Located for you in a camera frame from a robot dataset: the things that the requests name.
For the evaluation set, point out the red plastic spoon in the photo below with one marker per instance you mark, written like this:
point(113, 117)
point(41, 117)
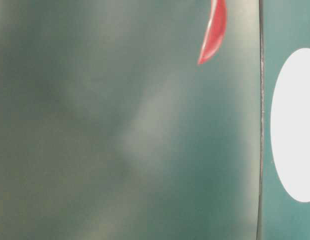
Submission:
point(215, 31)

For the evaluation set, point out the white bowl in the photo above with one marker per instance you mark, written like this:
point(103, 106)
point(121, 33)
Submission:
point(290, 125)

